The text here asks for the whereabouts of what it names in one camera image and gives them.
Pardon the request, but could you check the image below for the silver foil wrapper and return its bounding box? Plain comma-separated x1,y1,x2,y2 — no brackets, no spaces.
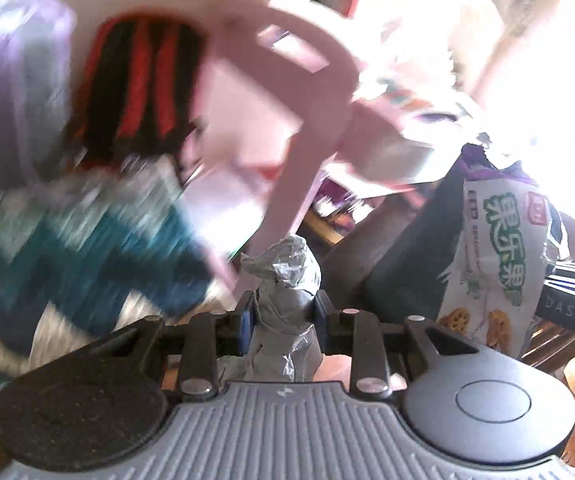
217,234,324,383

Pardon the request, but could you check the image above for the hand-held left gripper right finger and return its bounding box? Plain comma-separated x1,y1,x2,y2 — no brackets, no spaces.
313,290,484,401

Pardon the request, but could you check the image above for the dark trash bin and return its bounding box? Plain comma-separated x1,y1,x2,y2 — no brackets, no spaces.
362,165,575,323

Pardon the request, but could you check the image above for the teal white zigzag blanket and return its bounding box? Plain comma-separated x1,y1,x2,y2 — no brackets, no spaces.
0,160,218,401

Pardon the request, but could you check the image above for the brown wooden chair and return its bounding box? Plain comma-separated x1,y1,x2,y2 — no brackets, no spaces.
517,320,575,378

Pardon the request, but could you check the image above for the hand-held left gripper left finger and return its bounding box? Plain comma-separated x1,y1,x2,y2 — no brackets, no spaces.
87,292,258,402

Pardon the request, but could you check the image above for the white green snack packet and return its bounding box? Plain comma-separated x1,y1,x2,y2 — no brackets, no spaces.
436,144,568,361

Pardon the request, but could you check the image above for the pink edged desk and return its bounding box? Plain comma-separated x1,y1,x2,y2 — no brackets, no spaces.
247,0,523,196

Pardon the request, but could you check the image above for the pink plastic chair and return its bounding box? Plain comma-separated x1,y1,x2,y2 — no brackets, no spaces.
192,0,448,293

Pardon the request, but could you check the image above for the red black backpack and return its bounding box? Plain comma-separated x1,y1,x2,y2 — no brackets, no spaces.
64,10,209,173

